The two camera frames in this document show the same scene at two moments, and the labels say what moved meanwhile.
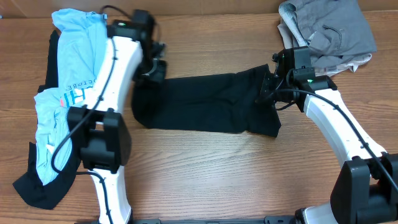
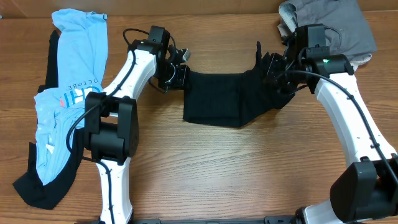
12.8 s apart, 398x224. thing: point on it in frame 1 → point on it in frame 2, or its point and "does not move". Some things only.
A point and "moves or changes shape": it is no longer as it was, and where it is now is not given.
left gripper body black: (151, 71) → (173, 77)
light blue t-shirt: (81, 39) does not move
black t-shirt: (225, 102) moves or changes shape
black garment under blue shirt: (46, 196) does not move
